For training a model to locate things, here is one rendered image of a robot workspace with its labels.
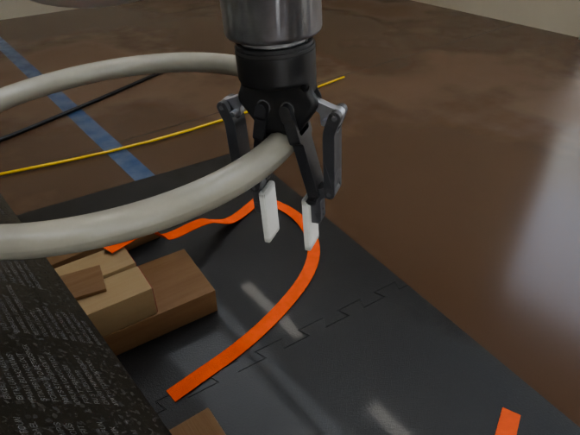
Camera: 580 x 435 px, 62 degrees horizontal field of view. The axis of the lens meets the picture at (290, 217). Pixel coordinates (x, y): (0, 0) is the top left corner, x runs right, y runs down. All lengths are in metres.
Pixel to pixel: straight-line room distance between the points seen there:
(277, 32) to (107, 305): 1.08
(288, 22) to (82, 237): 0.24
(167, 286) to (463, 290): 0.97
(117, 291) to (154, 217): 1.03
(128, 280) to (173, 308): 0.16
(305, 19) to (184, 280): 1.22
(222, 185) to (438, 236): 1.58
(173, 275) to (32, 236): 1.17
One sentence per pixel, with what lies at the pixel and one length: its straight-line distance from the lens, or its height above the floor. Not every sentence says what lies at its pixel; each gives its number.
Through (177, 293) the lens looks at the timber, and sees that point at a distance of 1.53.
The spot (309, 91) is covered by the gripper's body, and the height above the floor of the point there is 0.98.
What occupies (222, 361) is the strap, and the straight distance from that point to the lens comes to 1.45.
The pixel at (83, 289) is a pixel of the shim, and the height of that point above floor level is 0.22.
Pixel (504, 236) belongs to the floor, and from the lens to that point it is 2.05.
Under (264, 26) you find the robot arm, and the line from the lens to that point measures 0.43.
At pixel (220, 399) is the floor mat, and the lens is 1.38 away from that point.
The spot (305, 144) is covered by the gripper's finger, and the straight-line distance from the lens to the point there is 0.50.
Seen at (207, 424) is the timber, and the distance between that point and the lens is 1.21.
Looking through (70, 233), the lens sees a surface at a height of 0.92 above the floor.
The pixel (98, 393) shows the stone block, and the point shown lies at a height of 0.64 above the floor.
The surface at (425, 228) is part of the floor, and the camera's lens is 1.99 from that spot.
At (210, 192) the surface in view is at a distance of 0.43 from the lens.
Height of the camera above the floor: 1.15
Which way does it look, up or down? 36 degrees down
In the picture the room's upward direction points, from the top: straight up
